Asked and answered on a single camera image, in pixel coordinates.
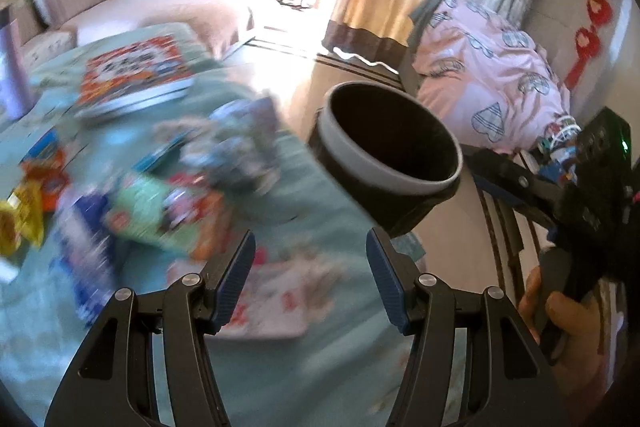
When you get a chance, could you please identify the colourful printed cloth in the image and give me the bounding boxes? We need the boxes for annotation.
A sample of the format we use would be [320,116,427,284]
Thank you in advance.
[537,117,582,178]

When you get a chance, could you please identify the grey chair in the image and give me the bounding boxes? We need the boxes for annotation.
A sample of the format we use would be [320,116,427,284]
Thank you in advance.
[399,0,448,98]

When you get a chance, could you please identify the green snack packet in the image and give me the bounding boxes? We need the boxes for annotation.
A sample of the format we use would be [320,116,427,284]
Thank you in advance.
[107,172,228,261]

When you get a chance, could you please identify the small blue packet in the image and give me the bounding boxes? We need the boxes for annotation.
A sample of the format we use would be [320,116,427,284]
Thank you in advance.
[132,134,187,172]

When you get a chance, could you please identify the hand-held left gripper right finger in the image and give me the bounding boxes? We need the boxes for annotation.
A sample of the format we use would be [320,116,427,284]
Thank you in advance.
[365,227,568,427]

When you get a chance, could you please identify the red wall decoration string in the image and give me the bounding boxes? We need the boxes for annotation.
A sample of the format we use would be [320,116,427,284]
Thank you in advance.
[565,0,622,88]

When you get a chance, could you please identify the black white-rimmed trash bin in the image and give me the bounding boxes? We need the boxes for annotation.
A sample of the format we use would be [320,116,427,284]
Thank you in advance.
[306,82,464,238]

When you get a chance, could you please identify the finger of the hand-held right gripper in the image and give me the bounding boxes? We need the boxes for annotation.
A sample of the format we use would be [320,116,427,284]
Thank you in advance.
[462,146,563,228]

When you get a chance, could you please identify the yellow snack packet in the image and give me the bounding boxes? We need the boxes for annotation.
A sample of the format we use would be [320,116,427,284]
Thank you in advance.
[0,182,47,258]

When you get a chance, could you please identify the pink heart-print blanket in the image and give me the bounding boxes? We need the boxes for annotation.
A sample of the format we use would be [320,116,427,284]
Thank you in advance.
[412,0,583,158]

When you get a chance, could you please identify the red illustrated book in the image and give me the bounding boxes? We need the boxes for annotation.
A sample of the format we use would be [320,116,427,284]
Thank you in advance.
[74,34,197,120]

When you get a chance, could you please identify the blue white snack packet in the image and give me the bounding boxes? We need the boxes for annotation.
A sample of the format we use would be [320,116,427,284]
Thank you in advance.
[57,192,119,324]

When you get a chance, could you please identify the person's right hand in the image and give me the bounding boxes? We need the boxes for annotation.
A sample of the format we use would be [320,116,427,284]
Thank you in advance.
[517,267,626,413]

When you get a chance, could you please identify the purple thermos bottle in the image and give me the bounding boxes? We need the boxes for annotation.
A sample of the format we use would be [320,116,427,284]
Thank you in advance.
[0,22,32,118]

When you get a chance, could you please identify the pink fabric sofa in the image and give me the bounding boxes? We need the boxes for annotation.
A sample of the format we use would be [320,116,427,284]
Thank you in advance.
[0,0,256,62]

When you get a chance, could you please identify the purple blue snack packet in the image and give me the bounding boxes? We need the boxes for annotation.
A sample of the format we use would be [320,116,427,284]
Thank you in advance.
[180,94,282,196]

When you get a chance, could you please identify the teal floral tablecloth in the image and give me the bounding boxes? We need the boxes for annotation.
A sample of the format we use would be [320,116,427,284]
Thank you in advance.
[0,22,426,427]

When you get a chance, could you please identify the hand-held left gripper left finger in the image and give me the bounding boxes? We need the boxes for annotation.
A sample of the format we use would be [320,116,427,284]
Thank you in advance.
[44,229,258,427]

